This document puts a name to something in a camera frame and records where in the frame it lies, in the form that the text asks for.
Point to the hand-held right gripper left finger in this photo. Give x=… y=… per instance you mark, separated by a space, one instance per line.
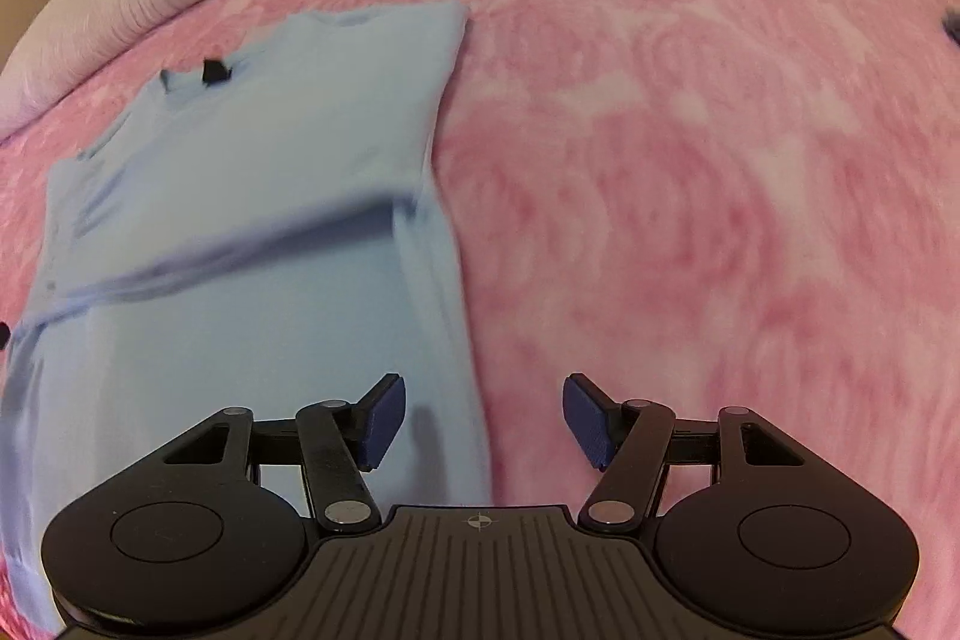
x=382 y=419

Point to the dark blue cloth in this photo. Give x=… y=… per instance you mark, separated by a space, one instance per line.
x=951 y=24

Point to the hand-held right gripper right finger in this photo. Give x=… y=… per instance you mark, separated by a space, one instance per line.
x=589 y=419

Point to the light blue t-shirt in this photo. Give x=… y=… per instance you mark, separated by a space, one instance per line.
x=225 y=310

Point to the pink patterned blanket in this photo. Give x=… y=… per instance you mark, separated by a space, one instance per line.
x=675 y=197

